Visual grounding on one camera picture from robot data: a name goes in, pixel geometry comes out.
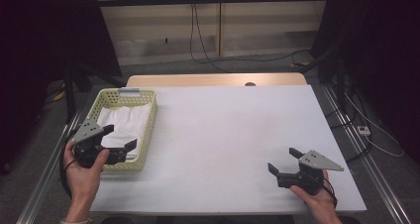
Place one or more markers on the person's left hand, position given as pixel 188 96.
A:
pixel 84 177

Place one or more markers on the white table cover sheet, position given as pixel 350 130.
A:
pixel 231 141

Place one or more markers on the white t-shirt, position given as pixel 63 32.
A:
pixel 127 125

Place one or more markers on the white power strip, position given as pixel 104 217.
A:
pixel 363 130

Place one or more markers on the person's right hand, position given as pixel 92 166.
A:
pixel 317 201

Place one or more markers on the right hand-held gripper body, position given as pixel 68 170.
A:
pixel 308 176

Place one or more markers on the black curtain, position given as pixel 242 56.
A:
pixel 386 52
pixel 39 52

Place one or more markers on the silver metal floor rail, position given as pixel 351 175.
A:
pixel 46 171
pixel 369 164

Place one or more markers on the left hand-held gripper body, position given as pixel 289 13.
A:
pixel 87 144

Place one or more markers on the black metal stand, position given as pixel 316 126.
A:
pixel 340 82
pixel 70 95

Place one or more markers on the person's white sleeve cuff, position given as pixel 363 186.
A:
pixel 76 222

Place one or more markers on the wooden table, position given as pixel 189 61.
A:
pixel 198 80

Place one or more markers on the dark round table grommet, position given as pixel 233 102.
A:
pixel 250 84

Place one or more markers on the pale yellow plastic basket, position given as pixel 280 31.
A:
pixel 148 125

